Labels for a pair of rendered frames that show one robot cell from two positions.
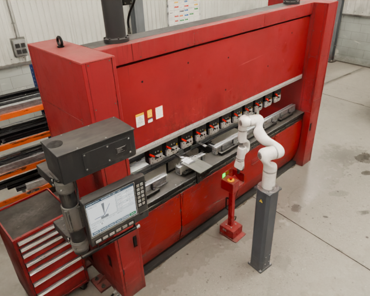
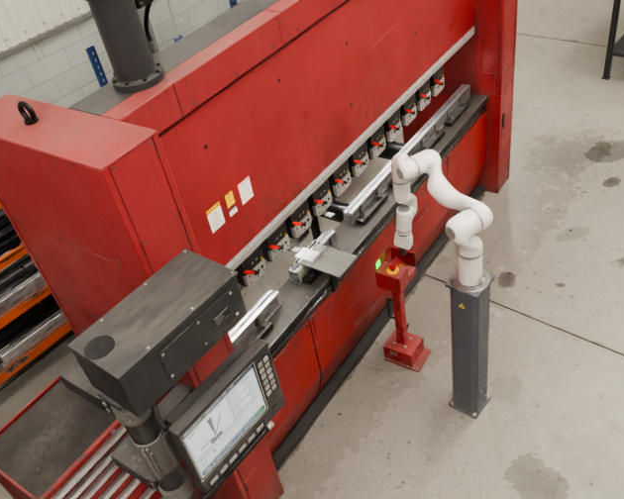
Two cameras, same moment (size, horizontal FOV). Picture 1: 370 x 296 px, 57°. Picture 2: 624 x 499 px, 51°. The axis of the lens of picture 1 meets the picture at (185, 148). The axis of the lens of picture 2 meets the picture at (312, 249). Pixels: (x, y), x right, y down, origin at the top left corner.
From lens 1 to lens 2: 0.54 m
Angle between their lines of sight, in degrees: 11
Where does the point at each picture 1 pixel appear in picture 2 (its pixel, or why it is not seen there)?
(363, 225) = not seen: outside the picture
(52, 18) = not seen: outside the picture
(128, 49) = (170, 97)
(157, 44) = (219, 68)
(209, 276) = (390, 446)
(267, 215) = (476, 327)
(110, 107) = (167, 227)
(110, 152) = (204, 331)
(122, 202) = (240, 403)
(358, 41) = not seen: outside the picture
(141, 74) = (201, 135)
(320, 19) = not seen: outside the picture
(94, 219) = (201, 450)
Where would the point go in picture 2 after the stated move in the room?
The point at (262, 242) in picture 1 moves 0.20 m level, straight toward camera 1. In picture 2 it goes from (473, 371) to (477, 402)
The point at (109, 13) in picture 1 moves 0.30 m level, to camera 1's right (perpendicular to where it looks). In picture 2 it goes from (116, 34) to (200, 14)
